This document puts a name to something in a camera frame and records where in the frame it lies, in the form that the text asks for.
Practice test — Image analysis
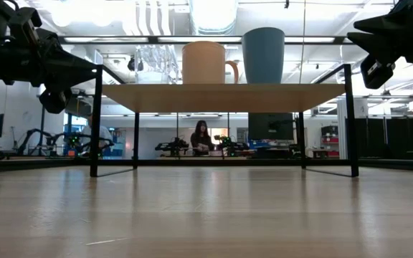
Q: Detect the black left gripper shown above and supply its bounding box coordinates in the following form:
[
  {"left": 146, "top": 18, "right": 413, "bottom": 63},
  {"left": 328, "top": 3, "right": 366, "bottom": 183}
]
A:
[{"left": 0, "top": 6, "right": 98, "bottom": 95}]

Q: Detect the blue plastic cup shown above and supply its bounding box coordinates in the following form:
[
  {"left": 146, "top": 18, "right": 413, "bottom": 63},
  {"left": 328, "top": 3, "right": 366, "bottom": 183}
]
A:
[{"left": 241, "top": 27, "right": 286, "bottom": 85}]

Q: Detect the orange mug with handle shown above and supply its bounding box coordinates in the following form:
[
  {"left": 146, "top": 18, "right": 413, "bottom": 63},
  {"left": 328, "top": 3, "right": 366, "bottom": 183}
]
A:
[{"left": 181, "top": 40, "right": 239, "bottom": 85}]

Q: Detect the person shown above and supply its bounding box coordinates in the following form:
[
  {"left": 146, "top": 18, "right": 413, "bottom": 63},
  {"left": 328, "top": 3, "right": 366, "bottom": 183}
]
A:
[
  {"left": 80, "top": 114, "right": 114, "bottom": 157},
  {"left": 190, "top": 120, "right": 215, "bottom": 157}
]

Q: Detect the black partition curtain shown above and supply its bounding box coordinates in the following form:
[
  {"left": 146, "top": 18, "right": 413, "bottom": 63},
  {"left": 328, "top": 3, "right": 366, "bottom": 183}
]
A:
[{"left": 346, "top": 116, "right": 413, "bottom": 161}]

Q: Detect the red storage rack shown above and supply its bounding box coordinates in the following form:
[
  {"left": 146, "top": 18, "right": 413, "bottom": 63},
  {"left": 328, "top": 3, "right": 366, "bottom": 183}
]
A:
[{"left": 321, "top": 125, "right": 340, "bottom": 158}]

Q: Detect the black monitor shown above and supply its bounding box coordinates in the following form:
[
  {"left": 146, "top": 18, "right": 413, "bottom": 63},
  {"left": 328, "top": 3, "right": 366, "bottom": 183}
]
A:
[{"left": 248, "top": 113, "right": 295, "bottom": 141}]

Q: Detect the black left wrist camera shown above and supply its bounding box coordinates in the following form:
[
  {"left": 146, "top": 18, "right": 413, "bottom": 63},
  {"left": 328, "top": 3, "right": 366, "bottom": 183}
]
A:
[{"left": 38, "top": 87, "right": 73, "bottom": 115}]

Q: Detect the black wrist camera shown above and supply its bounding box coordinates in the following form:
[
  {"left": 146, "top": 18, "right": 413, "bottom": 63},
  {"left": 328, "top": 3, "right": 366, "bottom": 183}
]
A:
[
  {"left": 359, "top": 53, "right": 397, "bottom": 90},
  {"left": 38, "top": 87, "right": 73, "bottom": 115}
]

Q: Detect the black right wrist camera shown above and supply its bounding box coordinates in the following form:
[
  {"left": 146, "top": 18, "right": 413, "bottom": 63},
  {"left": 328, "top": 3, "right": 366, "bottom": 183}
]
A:
[{"left": 359, "top": 53, "right": 397, "bottom": 90}]

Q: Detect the black aluminium table frame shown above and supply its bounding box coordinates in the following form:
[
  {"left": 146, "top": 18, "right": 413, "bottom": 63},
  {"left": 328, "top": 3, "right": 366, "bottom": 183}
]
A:
[{"left": 0, "top": 157, "right": 413, "bottom": 174}]

